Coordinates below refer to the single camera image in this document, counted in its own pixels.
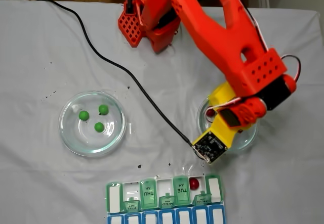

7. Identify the glass bowl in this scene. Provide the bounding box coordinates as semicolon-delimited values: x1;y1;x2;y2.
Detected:
58;89;127;158
196;95;259;152

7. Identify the yellow camera mount with board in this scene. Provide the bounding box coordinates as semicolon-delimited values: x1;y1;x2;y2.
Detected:
191;115;254;165

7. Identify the black camera cable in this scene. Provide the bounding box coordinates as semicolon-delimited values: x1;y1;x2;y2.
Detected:
36;0;197;154

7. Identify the green blue weekly pill organizer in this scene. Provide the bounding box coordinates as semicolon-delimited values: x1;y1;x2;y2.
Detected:
105;172;227;224

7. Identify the white tablecloth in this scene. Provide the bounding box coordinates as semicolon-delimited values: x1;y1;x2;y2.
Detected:
0;0;324;224

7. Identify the white red servo wire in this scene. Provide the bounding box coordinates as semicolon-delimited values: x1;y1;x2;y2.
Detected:
242;4;302;83
205;98;242;124

